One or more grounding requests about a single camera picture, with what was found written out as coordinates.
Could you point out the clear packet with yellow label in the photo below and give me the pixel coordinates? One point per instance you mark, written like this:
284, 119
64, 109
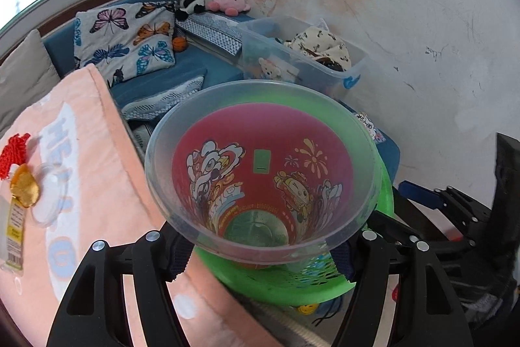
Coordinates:
14, 233

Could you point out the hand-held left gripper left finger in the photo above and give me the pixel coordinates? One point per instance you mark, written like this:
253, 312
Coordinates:
178, 259

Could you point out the green plastic basket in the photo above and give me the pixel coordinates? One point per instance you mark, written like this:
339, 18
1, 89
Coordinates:
260, 282

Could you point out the grey striped cloth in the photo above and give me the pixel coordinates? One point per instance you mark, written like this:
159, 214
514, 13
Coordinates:
162, 99

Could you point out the small bear toy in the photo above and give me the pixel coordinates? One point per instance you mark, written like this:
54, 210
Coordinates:
271, 69

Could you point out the blue and white patterned cloth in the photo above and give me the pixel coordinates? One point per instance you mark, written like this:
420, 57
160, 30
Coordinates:
211, 32

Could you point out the blue cushion with cartoon print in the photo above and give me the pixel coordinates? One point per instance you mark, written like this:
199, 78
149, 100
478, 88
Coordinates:
386, 156

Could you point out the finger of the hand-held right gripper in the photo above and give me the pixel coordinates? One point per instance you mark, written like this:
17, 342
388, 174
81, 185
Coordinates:
418, 193
392, 223

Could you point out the cream patterned cloth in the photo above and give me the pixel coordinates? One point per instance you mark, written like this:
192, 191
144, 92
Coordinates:
317, 42

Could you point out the clear round plastic lid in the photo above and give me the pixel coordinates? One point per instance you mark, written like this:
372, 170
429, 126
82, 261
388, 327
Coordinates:
50, 200

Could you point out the large butterfly print pillow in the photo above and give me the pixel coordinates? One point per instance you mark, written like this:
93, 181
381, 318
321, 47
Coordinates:
122, 38

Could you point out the red tassel gold ornament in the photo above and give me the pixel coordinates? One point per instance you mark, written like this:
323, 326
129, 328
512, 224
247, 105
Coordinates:
18, 156

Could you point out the clear cup with red print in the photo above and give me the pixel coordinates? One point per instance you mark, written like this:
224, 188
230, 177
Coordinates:
243, 135

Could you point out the blue sofa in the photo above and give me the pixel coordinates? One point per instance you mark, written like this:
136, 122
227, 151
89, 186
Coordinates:
195, 66

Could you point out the small orange ball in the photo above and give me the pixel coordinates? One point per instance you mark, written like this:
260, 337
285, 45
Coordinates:
180, 44

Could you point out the beige cushion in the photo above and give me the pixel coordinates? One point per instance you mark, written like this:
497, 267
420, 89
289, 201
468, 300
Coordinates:
28, 78

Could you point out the small yellow toy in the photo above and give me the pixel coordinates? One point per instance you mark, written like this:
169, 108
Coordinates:
308, 308

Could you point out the clear plastic storage bin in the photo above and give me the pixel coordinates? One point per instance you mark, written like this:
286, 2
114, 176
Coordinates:
260, 42

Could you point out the dark cloth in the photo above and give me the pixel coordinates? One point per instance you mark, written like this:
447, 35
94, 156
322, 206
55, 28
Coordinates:
483, 306

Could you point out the pink round plush toy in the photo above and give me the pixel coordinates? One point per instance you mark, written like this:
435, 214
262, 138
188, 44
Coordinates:
229, 1

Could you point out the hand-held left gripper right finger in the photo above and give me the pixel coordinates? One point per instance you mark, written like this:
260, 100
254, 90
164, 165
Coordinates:
343, 262

